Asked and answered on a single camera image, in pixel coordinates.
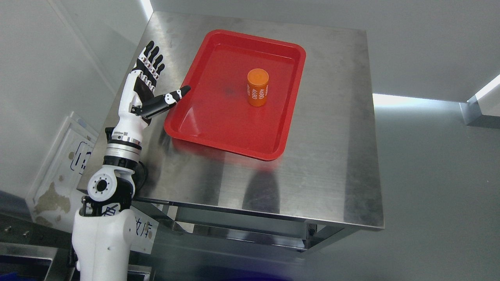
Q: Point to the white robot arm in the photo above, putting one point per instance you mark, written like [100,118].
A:
[103,229]

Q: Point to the red plastic tray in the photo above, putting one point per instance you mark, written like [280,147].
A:
[216,111]

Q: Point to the steel shelf front rail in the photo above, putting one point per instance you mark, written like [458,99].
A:
[32,252]

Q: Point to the orange cylindrical capacitor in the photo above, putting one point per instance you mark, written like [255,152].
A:
[257,87]

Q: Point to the white sign board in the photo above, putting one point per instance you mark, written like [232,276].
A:
[68,144]

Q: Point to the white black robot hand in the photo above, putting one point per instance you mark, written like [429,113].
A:
[138,103]

